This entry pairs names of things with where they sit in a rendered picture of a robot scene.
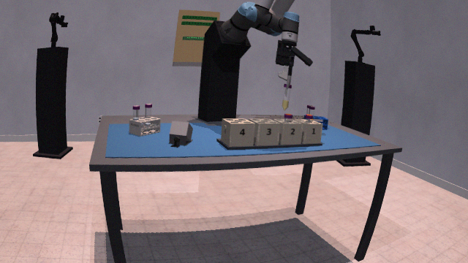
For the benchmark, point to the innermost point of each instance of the blue bench mat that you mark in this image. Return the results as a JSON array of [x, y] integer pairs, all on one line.
[[122, 144]]

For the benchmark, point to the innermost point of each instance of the blue tube rack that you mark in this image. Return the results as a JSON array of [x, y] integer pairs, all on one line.
[[324, 122]]

